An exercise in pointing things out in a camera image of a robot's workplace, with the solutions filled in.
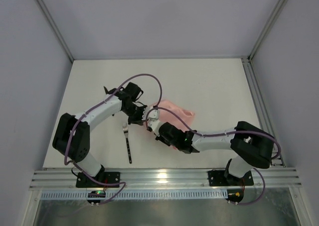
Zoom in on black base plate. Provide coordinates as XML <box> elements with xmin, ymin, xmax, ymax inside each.
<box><xmin>207</xmin><ymin>169</ymin><xmax>254</xmax><ymax>187</ymax></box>
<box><xmin>76</xmin><ymin>172</ymin><xmax>120</xmax><ymax>188</ymax></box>

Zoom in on black knife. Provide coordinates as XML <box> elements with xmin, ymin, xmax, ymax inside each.
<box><xmin>103</xmin><ymin>86</ymin><xmax>115</xmax><ymax>117</ymax></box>

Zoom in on right corner frame post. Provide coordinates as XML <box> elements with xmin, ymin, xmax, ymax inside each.
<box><xmin>248</xmin><ymin>0</ymin><xmax>289</xmax><ymax>61</ymax></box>

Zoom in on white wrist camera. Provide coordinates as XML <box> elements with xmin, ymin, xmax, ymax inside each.
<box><xmin>146</xmin><ymin>110</ymin><xmax>164</xmax><ymax>136</ymax></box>
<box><xmin>142</xmin><ymin>106</ymin><xmax>159</xmax><ymax>120</ymax></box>

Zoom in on grey slotted cable duct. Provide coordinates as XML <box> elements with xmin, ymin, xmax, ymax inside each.
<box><xmin>40</xmin><ymin>189</ymin><xmax>227</xmax><ymax>200</ymax></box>

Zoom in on silver fork black handle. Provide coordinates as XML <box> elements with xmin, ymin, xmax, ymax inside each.
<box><xmin>123</xmin><ymin>123</ymin><xmax>132</xmax><ymax>164</ymax></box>

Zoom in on right side aluminium rail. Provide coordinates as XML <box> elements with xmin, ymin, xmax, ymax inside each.
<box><xmin>241</xmin><ymin>57</ymin><xmax>286</xmax><ymax>167</ymax></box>

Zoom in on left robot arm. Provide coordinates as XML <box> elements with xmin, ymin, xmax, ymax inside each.
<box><xmin>52</xmin><ymin>82</ymin><xmax>146</xmax><ymax>188</ymax></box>

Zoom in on left corner frame post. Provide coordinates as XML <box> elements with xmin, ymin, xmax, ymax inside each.
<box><xmin>35</xmin><ymin>0</ymin><xmax>75</xmax><ymax>63</ymax></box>

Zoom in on aluminium front rail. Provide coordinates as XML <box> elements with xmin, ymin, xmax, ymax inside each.
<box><xmin>29</xmin><ymin>167</ymin><xmax>302</xmax><ymax>190</ymax></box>

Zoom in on aluminium rail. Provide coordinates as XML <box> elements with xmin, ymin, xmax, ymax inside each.
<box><xmin>29</xmin><ymin>167</ymin><xmax>302</xmax><ymax>190</ymax></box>
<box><xmin>241</xmin><ymin>57</ymin><xmax>286</xmax><ymax>167</ymax></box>

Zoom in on right controller board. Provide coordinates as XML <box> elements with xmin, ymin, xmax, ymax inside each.
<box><xmin>226</xmin><ymin>189</ymin><xmax>244</xmax><ymax>205</ymax></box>

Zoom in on left controller board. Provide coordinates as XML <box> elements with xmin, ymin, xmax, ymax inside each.
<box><xmin>87</xmin><ymin>190</ymin><xmax>106</xmax><ymax>205</ymax></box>

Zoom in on controller board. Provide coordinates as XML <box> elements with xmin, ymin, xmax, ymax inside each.
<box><xmin>87</xmin><ymin>190</ymin><xmax>106</xmax><ymax>205</ymax></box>
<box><xmin>226</xmin><ymin>189</ymin><xmax>244</xmax><ymax>205</ymax></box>

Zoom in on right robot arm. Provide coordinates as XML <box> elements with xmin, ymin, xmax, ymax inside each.
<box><xmin>148</xmin><ymin>120</ymin><xmax>274</xmax><ymax>186</ymax></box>

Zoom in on corner frame post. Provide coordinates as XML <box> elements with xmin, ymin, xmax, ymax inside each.
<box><xmin>248</xmin><ymin>0</ymin><xmax>289</xmax><ymax>61</ymax></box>
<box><xmin>35</xmin><ymin>0</ymin><xmax>75</xmax><ymax>63</ymax></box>

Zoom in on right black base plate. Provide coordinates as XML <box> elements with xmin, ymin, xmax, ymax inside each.
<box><xmin>207</xmin><ymin>169</ymin><xmax>254</xmax><ymax>187</ymax></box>

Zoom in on pink satin napkin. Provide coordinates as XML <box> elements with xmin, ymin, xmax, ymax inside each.
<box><xmin>154</xmin><ymin>100</ymin><xmax>195</xmax><ymax>150</ymax></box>

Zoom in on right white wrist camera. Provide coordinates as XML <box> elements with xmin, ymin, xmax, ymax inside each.
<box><xmin>146</xmin><ymin>110</ymin><xmax>164</xmax><ymax>136</ymax></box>

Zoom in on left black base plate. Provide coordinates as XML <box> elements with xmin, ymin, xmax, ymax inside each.
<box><xmin>76</xmin><ymin>172</ymin><xmax>120</xmax><ymax>188</ymax></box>

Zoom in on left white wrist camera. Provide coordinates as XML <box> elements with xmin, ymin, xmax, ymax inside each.
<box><xmin>142</xmin><ymin>106</ymin><xmax>159</xmax><ymax>120</ymax></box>

